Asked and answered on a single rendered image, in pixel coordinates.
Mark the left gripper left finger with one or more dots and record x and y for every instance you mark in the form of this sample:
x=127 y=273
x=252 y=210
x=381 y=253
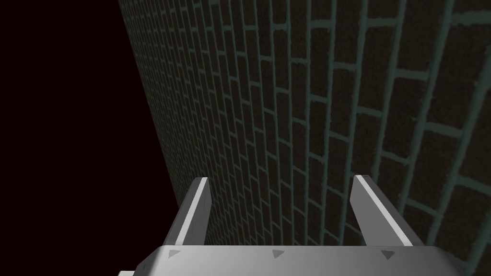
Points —
x=191 y=216

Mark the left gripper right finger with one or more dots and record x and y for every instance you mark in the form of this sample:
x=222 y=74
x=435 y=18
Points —
x=378 y=218

